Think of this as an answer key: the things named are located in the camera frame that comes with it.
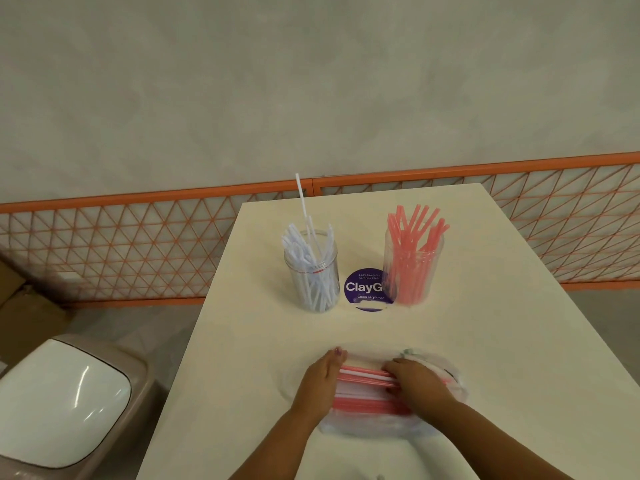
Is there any person's right hand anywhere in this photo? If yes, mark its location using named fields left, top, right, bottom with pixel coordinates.
left=382, top=357, right=469, bottom=427

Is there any person's left hand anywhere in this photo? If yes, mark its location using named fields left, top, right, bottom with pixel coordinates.
left=289, top=347, right=349, bottom=427

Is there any pile of mixed straws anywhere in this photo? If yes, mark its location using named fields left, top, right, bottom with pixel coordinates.
left=332, top=362, right=453, bottom=415

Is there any clear plastic bag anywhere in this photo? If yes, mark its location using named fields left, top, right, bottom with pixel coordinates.
left=285, top=344, right=469, bottom=438

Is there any clear jar with white straws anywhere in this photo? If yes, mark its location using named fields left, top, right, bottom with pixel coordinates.
left=283, top=229, right=340, bottom=313

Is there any clear jar with pink straws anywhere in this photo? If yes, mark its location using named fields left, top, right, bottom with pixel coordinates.
left=383, top=225, right=445, bottom=307

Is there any clear jar of white straws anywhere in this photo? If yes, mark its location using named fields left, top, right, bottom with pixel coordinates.
left=281, top=217, right=339, bottom=313

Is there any clear jar of pink straws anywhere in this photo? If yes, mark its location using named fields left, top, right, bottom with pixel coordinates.
left=387, top=204, right=450, bottom=305

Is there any long white drinking straw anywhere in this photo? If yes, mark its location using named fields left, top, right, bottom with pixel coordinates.
left=295, top=173, right=321, bottom=255

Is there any person's right forearm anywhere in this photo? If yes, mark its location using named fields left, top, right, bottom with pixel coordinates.
left=425, top=400, right=576, bottom=480

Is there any person's left forearm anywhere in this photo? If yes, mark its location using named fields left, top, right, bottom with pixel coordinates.
left=227, top=408, right=321, bottom=480

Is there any round purple sticker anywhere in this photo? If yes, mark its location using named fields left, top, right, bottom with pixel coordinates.
left=343, top=267, right=396, bottom=313

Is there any orange lattice fence panel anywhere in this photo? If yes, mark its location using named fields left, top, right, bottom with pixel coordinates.
left=0, top=179, right=315, bottom=309
left=312, top=152, right=640, bottom=291

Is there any beige chair with white seat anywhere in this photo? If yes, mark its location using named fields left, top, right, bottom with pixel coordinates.
left=0, top=334, right=156, bottom=480

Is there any brown cardboard box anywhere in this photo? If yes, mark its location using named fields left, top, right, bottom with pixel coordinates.
left=0, top=287, right=73, bottom=365
left=0, top=259, right=26, bottom=308

